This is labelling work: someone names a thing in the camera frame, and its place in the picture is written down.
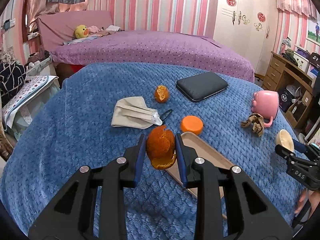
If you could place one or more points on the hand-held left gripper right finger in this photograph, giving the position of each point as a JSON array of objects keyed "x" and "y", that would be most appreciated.
[{"x": 181, "y": 160}]

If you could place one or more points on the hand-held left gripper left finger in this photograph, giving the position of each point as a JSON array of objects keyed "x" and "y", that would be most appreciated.
[{"x": 141, "y": 155}]

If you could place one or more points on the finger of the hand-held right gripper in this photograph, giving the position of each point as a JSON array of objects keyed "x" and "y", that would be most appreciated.
[
  {"x": 283, "y": 153},
  {"x": 301, "y": 147}
]

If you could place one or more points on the cream round bowl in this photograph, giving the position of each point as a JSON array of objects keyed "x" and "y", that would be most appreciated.
[{"x": 285, "y": 140}]

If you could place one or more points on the large orange peel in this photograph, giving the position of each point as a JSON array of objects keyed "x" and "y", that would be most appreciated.
[{"x": 160, "y": 145}]

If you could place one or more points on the person's right hand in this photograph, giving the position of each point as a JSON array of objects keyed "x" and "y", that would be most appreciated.
[{"x": 303, "y": 200}]

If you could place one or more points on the orange round lid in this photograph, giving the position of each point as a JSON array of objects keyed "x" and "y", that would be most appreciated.
[{"x": 192, "y": 125}]

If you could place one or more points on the crumpled brown paper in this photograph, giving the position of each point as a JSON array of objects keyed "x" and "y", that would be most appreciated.
[{"x": 253, "y": 124}]

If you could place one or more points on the beige face mask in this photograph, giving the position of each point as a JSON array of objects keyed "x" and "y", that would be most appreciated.
[{"x": 130, "y": 113}]

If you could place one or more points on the black printed box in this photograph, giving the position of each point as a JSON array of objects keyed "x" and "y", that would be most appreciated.
[{"x": 286, "y": 99}]

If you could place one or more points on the pink mug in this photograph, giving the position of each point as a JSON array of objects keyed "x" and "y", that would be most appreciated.
[{"x": 266, "y": 103}]

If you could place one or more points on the white fan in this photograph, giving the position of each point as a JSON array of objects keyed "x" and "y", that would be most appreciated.
[{"x": 295, "y": 91}]

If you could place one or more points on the small orange peel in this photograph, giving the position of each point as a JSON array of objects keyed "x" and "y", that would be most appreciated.
[{"x": 161, "y": 93}]

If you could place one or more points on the blue quilted blanket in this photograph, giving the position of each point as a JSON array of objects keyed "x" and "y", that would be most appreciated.
[{"x": 75, "y": 142}]

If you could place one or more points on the black power bank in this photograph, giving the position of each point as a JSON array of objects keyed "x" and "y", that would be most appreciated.
[{"x": 201, "y": 86}]

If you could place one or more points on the wooden desk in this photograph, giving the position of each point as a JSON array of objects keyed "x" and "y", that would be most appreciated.
[{"x": 273, "y": 72}]

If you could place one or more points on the white storage box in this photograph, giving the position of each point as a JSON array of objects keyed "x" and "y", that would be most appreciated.
[{"x": 302, "y": 62}]

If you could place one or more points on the black bag with white print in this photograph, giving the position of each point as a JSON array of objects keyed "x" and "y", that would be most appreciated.
[{"x": 315, "y": 57}]

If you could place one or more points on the purple bag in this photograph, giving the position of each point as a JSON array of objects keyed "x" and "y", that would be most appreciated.
[{"x": 303, "y": 52}]

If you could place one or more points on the purple dotted bed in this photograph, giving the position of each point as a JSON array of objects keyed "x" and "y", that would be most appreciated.
[{"x": 150, "y": 50}]

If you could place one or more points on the desk lamp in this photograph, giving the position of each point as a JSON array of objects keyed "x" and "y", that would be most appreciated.
[{"x": 286, "y": 42}]

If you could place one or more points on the white wardrobe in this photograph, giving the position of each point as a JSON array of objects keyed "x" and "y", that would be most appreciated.
[{"x": 245, "y": 45}]

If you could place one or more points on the white cloth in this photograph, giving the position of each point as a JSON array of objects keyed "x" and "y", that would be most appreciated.
[{"x": 113, "y": 28}]

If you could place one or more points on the light blue cloth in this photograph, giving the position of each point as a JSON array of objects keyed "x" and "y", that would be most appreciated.
[{"x": 77, "y": 40}]

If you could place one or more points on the white dotted mat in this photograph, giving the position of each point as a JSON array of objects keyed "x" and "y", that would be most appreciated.
[{"x": 27, "y": 90}]

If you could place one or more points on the pink plush toy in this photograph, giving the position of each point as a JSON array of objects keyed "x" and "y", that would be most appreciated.
[{"x": 94, "y": 29}]

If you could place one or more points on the yellow duck plush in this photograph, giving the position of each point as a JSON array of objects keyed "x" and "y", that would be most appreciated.
[{"x": 81, "y": 32}]

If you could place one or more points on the pink floral window valance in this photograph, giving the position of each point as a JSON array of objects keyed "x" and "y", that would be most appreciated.
[{"x": 295, "y": 0}]

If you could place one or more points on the dark patterned bag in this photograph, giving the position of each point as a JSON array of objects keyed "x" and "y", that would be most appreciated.
[{"x": 12, "y": 77}]

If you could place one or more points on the pink bed headboard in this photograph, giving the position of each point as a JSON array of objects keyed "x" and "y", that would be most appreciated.
[{"x": 60, "y": 27}]

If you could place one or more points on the white power strip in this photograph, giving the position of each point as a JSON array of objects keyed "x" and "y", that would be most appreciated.
[{"x": 33, "y": 35}]

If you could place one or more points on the small wall photo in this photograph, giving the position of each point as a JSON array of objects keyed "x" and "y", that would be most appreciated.
[{"x": 314, "y": 31}]

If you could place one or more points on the wall socket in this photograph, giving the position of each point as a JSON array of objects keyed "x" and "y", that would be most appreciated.
[{"x": 8, "y": 24}]

